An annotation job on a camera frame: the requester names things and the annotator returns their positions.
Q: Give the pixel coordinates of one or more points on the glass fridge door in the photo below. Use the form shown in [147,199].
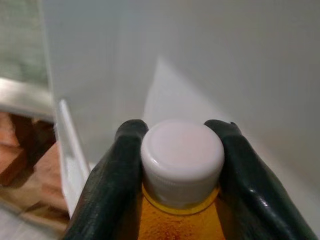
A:
[22,50]

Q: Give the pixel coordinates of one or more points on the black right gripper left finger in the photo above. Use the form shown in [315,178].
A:
[110,190]

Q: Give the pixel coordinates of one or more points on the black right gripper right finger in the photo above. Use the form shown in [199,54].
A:
[250,195]

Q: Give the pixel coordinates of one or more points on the amber bottle with white cap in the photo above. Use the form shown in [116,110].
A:
[182,150]

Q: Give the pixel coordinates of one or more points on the wooden fridge stand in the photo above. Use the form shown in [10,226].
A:
[30,175]

